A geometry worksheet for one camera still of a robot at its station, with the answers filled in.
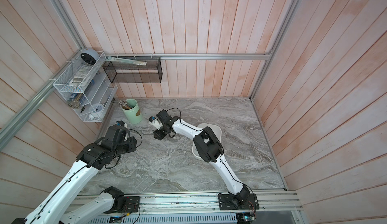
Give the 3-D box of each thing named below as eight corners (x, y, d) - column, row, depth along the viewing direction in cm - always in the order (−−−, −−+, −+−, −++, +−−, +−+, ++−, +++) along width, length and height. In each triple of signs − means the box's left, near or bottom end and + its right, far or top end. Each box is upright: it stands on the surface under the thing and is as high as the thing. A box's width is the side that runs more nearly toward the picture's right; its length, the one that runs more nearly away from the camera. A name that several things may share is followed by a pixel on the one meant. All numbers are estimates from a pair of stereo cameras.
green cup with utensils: (130, 126, 105) (122, 111, 92) (126, 116, 110) (117, 101, 97) (144, 120, 108) (138, 104, 95) (139, 111, 114) (133, 95, 101)
